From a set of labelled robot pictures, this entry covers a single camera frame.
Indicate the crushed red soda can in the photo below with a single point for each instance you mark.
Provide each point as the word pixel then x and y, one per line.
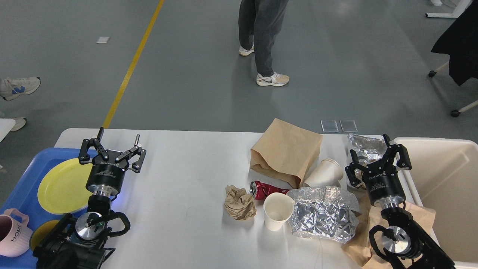
pixel 260 190

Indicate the dark green mug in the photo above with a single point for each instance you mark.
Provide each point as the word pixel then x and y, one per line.
pixel 41 232

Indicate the crumpled brown paper ball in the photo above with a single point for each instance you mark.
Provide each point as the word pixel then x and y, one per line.
pixel 239 204

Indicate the white blue sneaker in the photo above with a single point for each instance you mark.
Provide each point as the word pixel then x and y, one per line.
pixel 12 88

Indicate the person in grey trousers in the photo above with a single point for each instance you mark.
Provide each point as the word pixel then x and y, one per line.
pixel 259 22

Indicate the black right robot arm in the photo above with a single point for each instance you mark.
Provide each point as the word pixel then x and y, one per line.
pixel 404 238

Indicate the pink ribbed mug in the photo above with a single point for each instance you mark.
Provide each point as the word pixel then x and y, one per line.
pixel 14 233

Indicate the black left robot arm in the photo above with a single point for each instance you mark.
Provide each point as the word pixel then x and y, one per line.
pixel 79 243

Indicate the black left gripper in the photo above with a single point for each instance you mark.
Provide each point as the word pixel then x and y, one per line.
pixel 108 175

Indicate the brown paper sheet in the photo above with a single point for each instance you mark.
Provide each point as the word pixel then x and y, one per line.
pixel 359 248

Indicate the white table corner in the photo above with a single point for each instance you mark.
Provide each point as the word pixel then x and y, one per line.
pixel 5 127

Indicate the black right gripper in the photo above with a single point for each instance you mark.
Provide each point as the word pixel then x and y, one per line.
pixel 380 180

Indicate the brown paper bag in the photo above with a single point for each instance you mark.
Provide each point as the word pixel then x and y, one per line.
pixel 285 152

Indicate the blue plastic tray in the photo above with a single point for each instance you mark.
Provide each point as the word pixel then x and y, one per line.
pixel 24 198

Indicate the upright white paper cup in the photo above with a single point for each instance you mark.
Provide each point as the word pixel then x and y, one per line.
pixel 278 208

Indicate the tipped white paper cup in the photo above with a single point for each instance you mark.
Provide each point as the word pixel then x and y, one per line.
pixel 327 173

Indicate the large crumpled foil sheet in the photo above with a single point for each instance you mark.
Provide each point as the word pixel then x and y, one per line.
pixel 326 212

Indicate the beige plastic bin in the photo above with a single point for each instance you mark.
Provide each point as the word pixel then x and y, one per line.
pixel 444 177

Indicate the small crumpled foil bag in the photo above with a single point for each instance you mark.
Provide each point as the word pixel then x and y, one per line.
pixel 367 149

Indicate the yellow plastic plate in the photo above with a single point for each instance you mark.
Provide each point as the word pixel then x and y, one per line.
pixel 63 188

